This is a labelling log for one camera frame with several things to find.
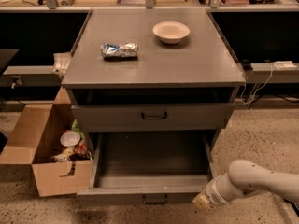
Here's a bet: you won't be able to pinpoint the grey drawer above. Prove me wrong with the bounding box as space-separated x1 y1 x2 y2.
77 131 216 206
72 103 235 133

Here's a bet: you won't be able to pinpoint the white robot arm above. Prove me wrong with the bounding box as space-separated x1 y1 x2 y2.
192 160 299 209

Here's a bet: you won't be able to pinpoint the grey top drawer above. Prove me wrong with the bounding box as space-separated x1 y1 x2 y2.
72 103 235 133

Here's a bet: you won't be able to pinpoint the grey drawer cabinet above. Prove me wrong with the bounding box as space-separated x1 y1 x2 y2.
61 8 248 133

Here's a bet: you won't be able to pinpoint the colourful snack packages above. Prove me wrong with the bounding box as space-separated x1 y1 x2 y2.
51 120 93 162

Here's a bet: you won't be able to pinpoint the white cup in box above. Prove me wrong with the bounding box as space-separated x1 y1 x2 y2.
60 131 81 147

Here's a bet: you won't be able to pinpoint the white power strip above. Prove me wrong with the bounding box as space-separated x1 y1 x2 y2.
274 61 296 70

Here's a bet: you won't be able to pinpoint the brown cardboard box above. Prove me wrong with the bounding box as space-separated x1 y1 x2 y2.
0 89 93 197

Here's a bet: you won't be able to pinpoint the crumpled silver chip bag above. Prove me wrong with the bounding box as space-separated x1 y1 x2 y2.
101 42 138 59

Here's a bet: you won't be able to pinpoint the white paper bowl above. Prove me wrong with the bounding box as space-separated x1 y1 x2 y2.
152 21 190 45

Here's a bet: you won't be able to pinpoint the crumpled paper on ledge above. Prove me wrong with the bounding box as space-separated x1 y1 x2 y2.
51 52 72 76

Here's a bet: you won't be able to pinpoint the white cable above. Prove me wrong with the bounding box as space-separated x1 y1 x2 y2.
239 63 275 105

